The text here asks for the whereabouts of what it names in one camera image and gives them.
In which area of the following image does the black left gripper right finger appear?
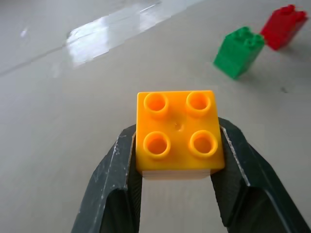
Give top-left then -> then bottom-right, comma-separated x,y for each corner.
210,117 -> 311,233

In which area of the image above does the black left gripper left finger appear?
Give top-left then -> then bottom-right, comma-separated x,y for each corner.
70,124 -> 142,233

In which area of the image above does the yellow toy building block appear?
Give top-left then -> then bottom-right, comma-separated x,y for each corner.
136,90 -> 225,182

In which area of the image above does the green toy building block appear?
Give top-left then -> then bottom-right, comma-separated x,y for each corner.
213,26 -> 265,80

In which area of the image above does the red toy building block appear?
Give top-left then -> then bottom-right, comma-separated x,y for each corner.
260,4 -> 309,51

